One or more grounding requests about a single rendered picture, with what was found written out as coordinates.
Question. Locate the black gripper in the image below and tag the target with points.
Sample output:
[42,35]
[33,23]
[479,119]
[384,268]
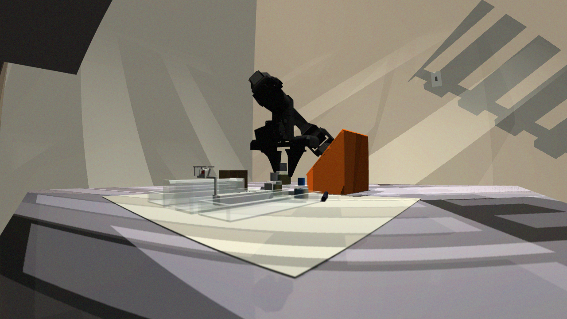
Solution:
[297,145]

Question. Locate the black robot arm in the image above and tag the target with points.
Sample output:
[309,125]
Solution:
[268,93]

